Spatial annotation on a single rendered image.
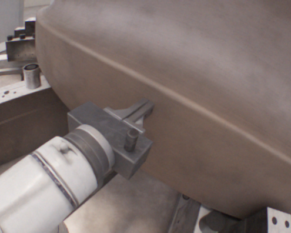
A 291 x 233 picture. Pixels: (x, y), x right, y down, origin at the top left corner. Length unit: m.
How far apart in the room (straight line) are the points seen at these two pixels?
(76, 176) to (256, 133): 0.31
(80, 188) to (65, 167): 0.03
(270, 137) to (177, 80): 0.23
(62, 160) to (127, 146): 0.08
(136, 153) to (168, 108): 0.14
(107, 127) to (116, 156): 0.05
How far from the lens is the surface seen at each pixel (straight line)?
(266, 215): 0.45
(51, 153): 0.19
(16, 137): 0.93
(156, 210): 0.87
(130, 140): 0.20
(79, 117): 0.25
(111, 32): 0.51
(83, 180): 0.19
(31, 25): 1.81
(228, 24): 0.41
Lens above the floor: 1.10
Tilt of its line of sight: 38 degrees down
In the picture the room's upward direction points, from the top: 18 degrees clockwise
